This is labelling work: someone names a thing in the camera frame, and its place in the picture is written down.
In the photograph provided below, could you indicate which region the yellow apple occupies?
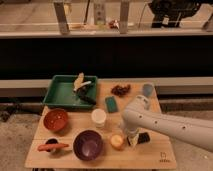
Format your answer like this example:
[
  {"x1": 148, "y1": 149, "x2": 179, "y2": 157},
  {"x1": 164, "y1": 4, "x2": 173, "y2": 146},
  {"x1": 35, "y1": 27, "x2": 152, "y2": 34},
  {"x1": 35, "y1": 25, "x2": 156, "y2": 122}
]
[{"x1": 110, "y1": 134, "x2": 124, "y2": 150}]

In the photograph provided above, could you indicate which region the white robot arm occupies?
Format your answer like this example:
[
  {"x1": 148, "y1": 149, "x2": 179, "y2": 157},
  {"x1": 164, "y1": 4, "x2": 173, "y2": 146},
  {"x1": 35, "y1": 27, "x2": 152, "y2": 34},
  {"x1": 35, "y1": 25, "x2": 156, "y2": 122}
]
[{"x1": 121, "y1": 95, "x2": 213, "y2": 152}]

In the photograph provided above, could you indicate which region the black object in tray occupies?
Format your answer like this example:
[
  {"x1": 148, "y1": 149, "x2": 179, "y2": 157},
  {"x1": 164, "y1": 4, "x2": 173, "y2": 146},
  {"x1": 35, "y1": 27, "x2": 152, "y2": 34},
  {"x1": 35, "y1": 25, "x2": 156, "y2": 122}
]
[{"x1": 77, "y1": 91, "x2": 96, "y2": 105}]

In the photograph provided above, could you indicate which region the green plastic tray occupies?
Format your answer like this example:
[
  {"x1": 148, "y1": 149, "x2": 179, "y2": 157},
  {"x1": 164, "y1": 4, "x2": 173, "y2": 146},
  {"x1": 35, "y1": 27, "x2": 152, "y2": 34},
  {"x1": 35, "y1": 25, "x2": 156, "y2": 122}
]
[{"x1": 43, "y1": 75, "x2": 93, "y2": 109}]

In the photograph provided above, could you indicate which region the black rectangular block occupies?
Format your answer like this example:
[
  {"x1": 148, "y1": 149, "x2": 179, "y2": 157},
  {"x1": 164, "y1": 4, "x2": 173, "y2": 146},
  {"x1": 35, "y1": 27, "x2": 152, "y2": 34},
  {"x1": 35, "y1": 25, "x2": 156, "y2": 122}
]
[{"x1": 138, "y1": 132, "x2": 150, "y2": 144}]

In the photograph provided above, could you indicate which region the wooden folding table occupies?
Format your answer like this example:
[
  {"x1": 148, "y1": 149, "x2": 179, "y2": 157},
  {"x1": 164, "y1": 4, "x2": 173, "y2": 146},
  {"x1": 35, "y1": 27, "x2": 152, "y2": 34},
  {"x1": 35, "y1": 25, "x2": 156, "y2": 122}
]
[{"x1": 25, "y1": 83, "x2": 177, "y2": 169}]

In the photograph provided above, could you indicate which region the green sponge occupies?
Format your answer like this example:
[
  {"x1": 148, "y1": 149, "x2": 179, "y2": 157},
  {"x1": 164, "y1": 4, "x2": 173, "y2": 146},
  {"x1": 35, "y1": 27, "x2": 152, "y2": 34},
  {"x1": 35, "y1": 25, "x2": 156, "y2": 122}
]
[{"x1": 105, "y1": 96, "x2": 118, "y2": 113}]

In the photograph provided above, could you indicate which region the white paper cup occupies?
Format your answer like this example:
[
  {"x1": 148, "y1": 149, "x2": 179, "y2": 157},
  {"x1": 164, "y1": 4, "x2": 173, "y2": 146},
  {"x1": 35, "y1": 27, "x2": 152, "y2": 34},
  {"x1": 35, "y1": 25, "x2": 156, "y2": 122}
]
[{"x1": 91, "y1": 109, "x2": 107, "y2": 128}]

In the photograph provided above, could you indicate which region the purple bowl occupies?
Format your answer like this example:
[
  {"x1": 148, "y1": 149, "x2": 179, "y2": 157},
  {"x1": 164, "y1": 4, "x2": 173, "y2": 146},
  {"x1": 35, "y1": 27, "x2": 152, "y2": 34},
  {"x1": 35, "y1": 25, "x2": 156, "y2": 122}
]
[{"x1": 73, "y1": 130, "x2": 103, "y2": 161}]

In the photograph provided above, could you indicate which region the dark grape bunch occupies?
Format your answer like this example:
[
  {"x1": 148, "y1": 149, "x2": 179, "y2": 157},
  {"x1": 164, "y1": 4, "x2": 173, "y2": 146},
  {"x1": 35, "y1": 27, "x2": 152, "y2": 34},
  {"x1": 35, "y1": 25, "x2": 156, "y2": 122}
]
[{"x1": 111, "y1": 84, "x2": 131, "y2": 97}]

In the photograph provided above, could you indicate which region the blue plastic cup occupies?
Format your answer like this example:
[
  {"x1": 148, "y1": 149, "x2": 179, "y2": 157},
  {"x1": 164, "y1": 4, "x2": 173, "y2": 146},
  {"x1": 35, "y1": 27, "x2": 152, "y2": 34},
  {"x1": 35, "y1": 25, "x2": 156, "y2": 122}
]
[{"x1": 142, "y1": 83, "x2": 154, "y2": 98}]

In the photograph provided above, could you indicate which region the red bowl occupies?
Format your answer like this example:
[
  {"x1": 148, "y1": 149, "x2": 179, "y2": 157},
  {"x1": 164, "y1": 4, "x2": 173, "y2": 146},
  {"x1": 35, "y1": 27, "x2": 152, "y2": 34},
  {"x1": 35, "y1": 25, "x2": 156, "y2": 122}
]
[{"x1": 43, "y1": 108, "x2": 68, "y2": 132}]

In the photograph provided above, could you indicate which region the small dark cup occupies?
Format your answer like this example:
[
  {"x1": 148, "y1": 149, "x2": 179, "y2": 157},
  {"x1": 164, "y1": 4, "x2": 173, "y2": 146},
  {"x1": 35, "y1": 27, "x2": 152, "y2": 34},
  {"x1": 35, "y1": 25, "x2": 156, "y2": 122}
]
[{"x1": 45, "y1": 138, "x2": 59, "y2": 153}]

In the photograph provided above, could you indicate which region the orange carrot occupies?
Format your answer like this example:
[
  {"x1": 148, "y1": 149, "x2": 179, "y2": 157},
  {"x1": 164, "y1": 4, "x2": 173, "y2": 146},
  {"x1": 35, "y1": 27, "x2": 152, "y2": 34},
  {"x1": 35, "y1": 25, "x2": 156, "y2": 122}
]
[{"x1": 37, "y1": 143, "x2": 69, "y2": 151}]

